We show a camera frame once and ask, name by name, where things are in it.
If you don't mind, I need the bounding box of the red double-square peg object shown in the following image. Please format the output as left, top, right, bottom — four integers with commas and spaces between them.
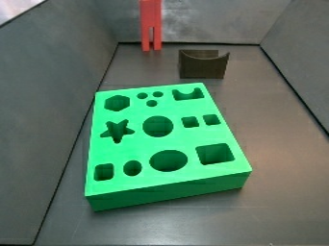
139, 0, 162, 51

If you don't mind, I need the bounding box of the green shape-sorter board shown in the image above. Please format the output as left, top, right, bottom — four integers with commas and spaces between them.
84, 83, 251, 211

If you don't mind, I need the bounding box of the dark olive arch block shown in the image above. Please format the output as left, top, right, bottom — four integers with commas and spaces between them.
179, 49, 230, 79

